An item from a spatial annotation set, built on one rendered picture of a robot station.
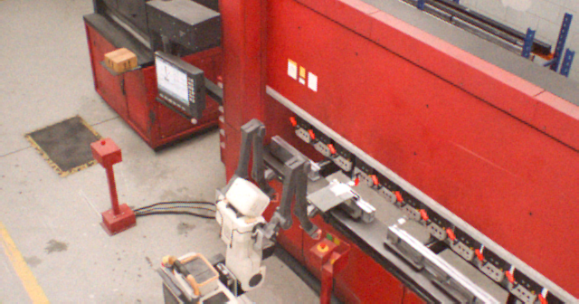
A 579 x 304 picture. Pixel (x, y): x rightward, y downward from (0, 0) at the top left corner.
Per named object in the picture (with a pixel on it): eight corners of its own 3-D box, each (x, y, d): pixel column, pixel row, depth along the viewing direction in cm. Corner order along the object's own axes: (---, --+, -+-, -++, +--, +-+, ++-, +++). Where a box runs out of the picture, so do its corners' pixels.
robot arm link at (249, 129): (238, 120, 396) (248, 128, 390) (257, 117, 404) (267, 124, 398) (230, 184, 418) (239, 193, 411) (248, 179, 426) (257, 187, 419)
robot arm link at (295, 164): (282, 156, 369) (293, 165, 362) (301, 151, 377) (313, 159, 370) (270, 222, 390) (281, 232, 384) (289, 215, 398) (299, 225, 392)
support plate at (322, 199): (305, 197, 442) (305, 196, 441) (336, 183, 456) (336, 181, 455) (323, 212, 430) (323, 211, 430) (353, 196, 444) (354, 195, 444)
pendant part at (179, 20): (155, 107, 507) (144, 1, 459) (181, 95, 522) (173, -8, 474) (199, 134, 479) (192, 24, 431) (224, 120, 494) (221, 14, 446)
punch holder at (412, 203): (398, 209, 406) (402, 188, 397) (408, 204, 410) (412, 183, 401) (416, 223, 396) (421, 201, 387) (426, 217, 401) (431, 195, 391)
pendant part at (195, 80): (157, 96, 494) (153, 52, 473) (170, 90, 501) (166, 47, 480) (197, 119, 469) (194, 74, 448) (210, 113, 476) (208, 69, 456)
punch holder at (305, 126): (295, 134, 470) (296, 114, 460) (304, 129, 474) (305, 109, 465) (308, 144, 460) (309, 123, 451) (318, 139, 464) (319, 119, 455)
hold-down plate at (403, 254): (383, 244, 424) (384, 241, 422) (389, 241, 427) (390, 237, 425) (418, 272, 405) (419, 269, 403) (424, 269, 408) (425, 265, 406)
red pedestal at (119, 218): (99, 223, 562) (84, 142, 514) (126, 212, 574) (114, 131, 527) (109, 237, 549) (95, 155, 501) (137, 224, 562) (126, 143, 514)
